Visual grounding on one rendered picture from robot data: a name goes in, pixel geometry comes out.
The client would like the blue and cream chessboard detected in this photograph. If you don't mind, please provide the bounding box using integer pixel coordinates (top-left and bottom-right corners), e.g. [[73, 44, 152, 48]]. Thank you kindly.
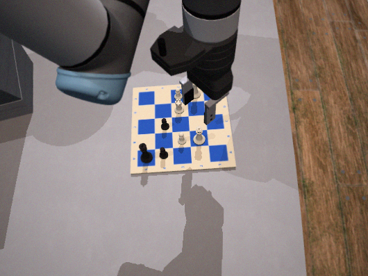
[[131, 84, 236, 174]]

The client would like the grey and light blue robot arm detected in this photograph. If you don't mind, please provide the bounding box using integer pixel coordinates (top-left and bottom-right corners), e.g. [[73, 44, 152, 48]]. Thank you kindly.
[[0, 0, 241, 105]]

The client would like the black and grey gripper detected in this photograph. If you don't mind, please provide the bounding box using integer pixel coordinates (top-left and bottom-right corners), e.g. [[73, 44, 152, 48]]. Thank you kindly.
[[150, 4, 240, 125]]

